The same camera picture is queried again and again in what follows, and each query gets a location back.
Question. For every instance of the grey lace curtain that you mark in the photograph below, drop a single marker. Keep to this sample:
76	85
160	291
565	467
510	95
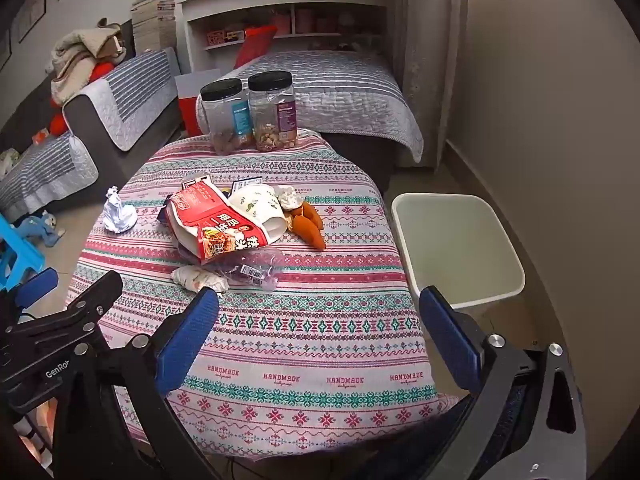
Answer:
424	47

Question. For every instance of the floral napkin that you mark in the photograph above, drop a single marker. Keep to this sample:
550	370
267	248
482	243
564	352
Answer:
194	279

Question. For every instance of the grey quilted bed cover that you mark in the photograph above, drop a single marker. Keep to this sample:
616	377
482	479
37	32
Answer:
343	92

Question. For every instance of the small orange peel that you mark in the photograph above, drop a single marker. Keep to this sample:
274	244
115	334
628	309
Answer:
311	214

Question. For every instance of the red instant noodle cup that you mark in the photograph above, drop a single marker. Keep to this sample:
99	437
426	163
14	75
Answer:
204	223

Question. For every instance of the floral paper cup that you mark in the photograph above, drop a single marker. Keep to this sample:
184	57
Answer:
259	203

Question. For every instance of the teal label snack jar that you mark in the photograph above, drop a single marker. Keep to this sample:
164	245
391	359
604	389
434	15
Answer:
223	113

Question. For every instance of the blue plush toy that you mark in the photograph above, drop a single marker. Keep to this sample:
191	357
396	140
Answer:
44	227

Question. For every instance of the large orange peel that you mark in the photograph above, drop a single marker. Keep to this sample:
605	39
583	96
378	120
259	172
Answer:
307	231

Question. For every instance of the dark sofa with quilt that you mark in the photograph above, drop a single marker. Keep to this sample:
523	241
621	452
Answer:
71	154

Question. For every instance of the purple label nut jar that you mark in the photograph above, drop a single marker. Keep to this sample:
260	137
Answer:
273	109

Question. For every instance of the patterned handmade tablecloth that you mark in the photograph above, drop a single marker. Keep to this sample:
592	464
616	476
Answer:
333	355

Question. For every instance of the beige folded blanket pile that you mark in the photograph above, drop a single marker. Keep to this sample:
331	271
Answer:
75	56

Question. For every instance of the blue plastic stool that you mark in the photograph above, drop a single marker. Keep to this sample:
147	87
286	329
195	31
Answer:
18	257

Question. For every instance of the blue white paper card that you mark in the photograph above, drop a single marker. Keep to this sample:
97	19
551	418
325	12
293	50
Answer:
244	183

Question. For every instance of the clear plastic water bottle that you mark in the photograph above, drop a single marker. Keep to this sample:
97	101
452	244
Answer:
260	267

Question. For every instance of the white plastic trash bin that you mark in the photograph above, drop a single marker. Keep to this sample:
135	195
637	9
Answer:
457	243

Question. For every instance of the white bookshelf headboard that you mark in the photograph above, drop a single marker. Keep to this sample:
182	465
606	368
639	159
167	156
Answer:
214	29

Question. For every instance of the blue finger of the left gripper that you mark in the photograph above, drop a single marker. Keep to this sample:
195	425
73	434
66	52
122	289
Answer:
35	288

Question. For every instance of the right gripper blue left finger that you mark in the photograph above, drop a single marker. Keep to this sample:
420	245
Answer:
180	337

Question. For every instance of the white paper ball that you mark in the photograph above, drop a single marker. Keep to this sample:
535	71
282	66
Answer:
118	217

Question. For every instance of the red white box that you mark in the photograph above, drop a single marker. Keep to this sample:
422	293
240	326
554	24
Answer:
188	89

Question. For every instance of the red cushion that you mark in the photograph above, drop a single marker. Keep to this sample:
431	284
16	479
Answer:
257	42

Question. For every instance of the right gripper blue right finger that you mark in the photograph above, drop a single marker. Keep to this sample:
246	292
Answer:
456	336

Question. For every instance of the dark blue carton box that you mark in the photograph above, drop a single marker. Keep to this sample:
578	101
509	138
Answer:
162	213

